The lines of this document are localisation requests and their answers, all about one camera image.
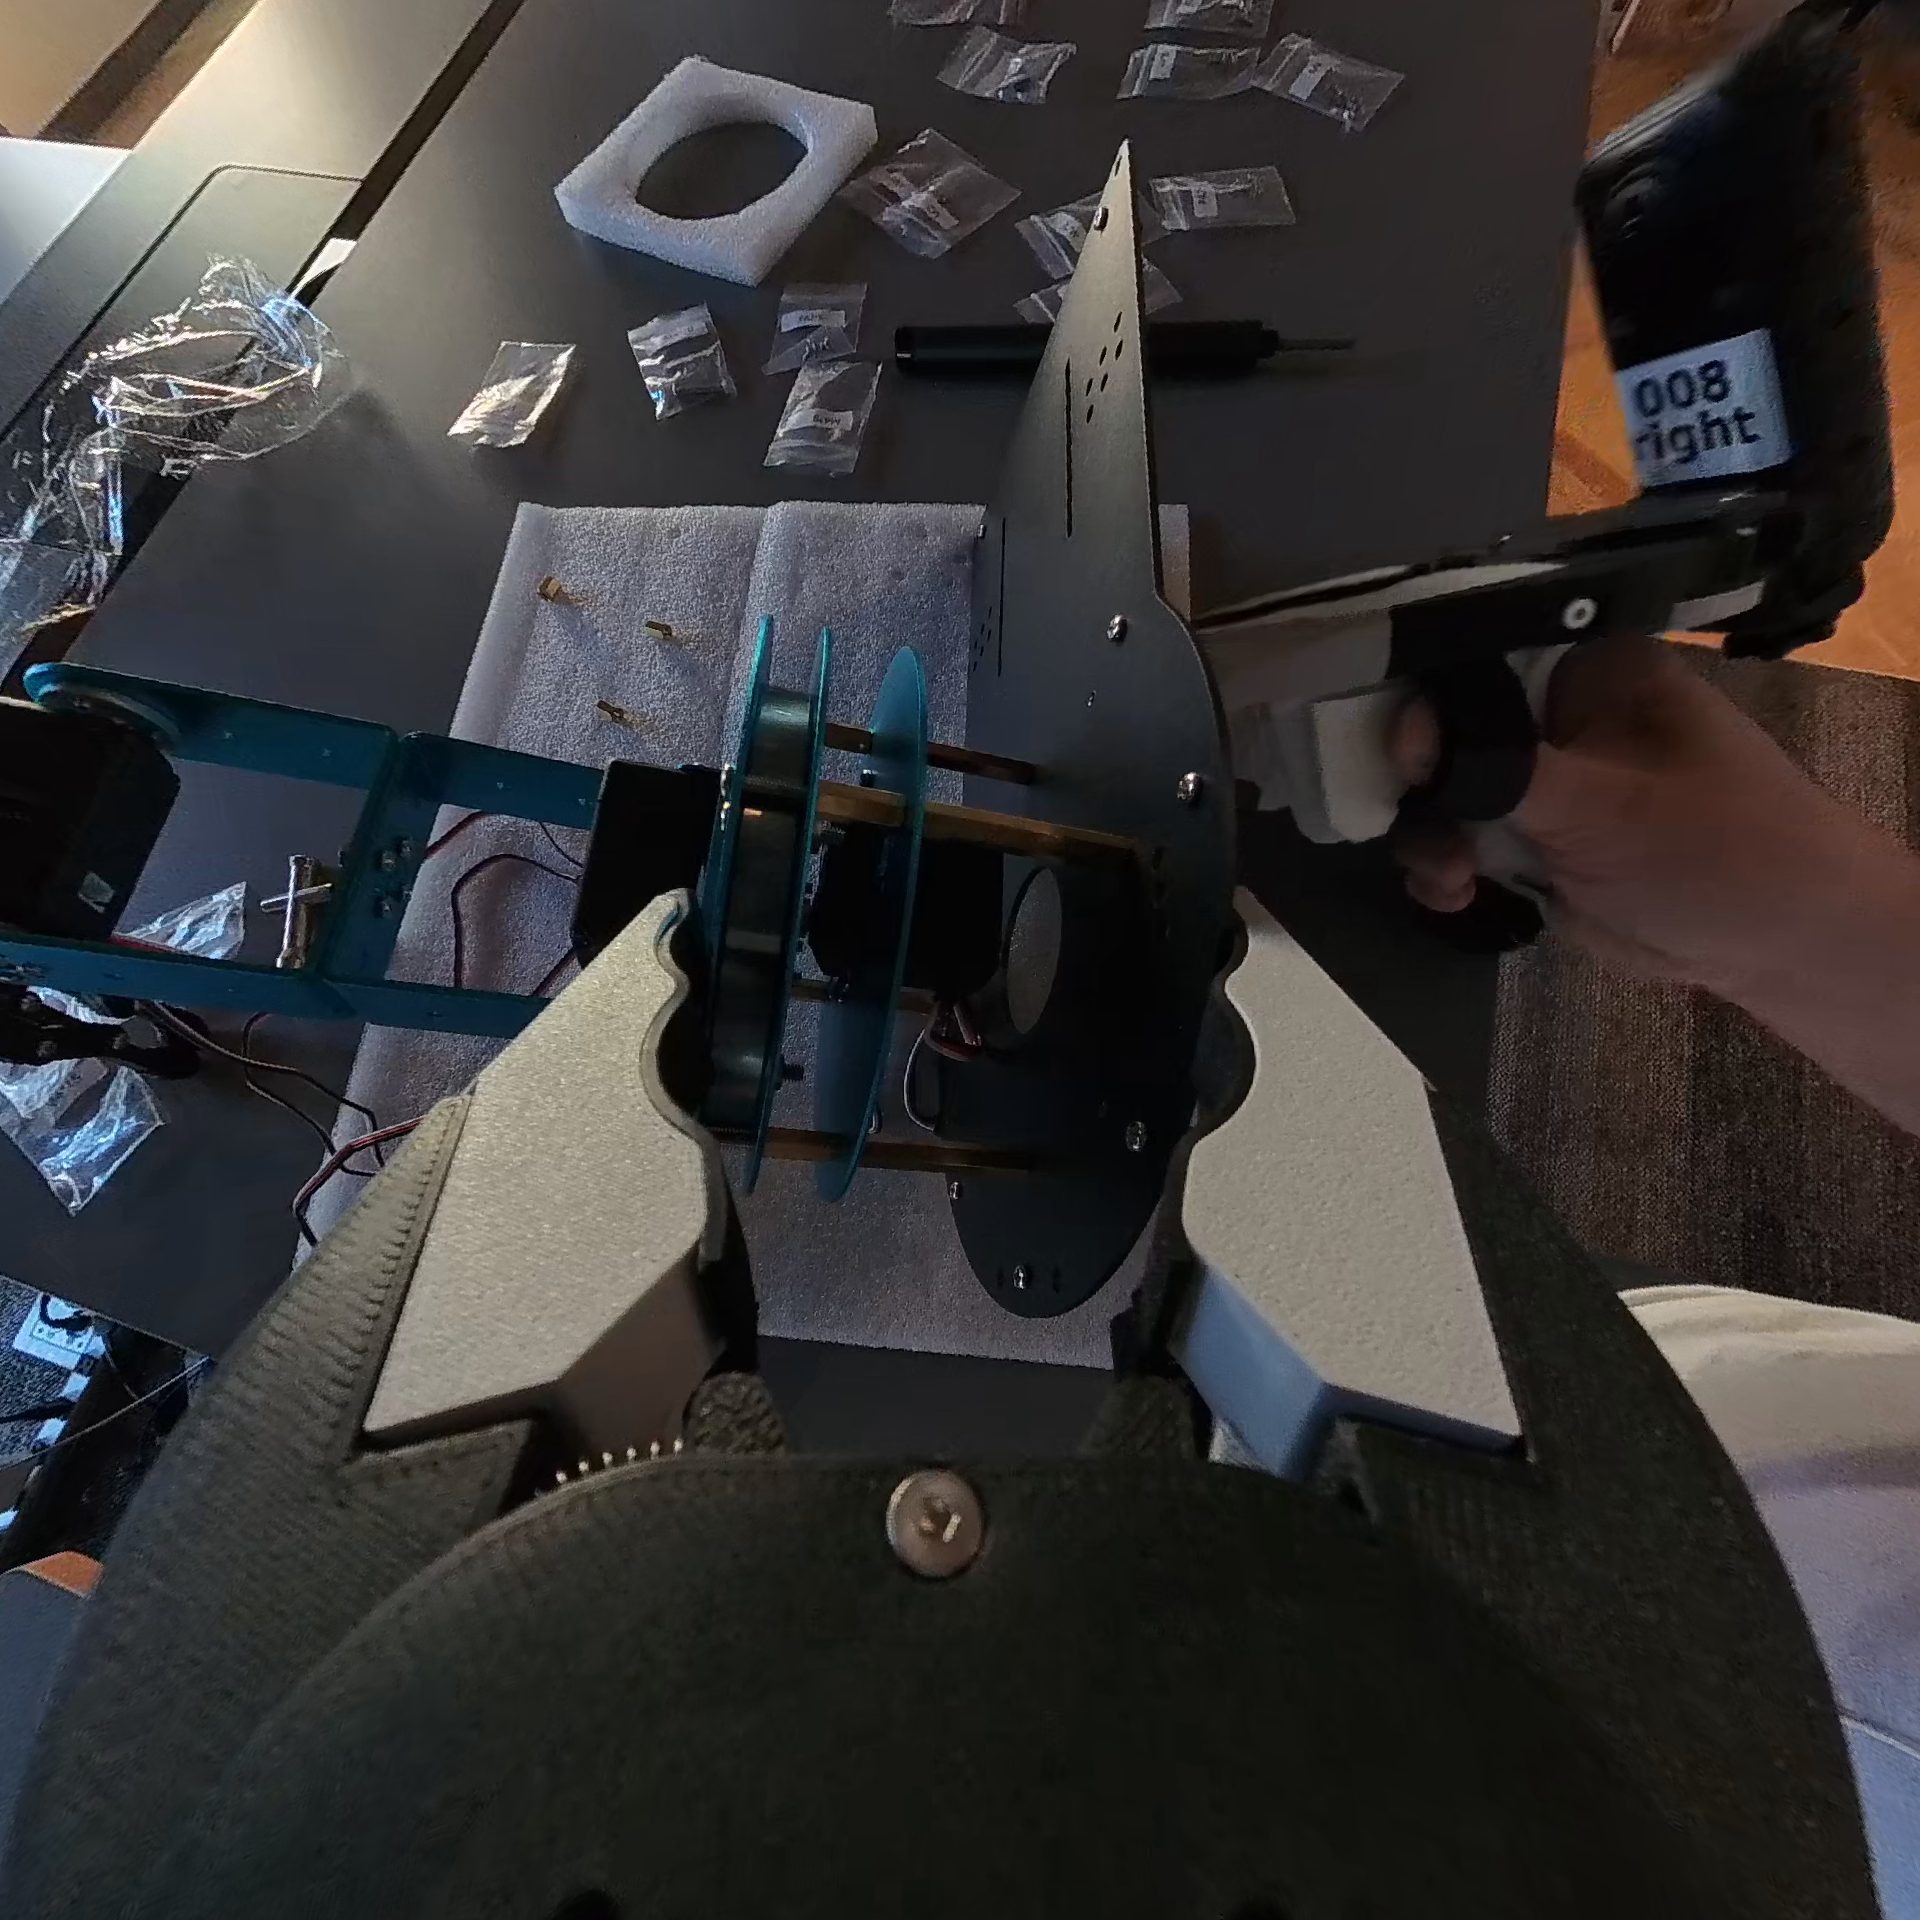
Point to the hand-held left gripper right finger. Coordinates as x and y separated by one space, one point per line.
1349 1201

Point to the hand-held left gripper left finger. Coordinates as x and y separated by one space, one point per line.
556 1201

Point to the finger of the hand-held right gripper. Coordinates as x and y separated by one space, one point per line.
1305 660
1349 590

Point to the blue and black toy robot arm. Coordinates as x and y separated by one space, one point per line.
1094 674

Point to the black screwdriver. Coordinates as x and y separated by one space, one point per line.
959 348

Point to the person's right forearm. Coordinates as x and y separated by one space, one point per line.
1861 973

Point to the dark desk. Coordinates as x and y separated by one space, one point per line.
373 495

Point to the person's right hand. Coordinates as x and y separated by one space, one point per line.
1666 809

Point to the silver cross wrench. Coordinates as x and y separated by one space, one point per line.
297 908

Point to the empty clear plastic bag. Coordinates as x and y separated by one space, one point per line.
76 1126
195 922

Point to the scattered small parts bags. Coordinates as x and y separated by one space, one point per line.
820 414

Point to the person's white clothing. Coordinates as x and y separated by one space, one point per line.
1847 1498

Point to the white foam sheet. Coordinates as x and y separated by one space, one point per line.
629 569

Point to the crumpled clear plastic wrap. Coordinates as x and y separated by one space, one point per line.
224 373

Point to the light grey flat panel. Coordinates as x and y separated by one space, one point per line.
52 209

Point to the white square foam frame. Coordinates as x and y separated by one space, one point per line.
600 202

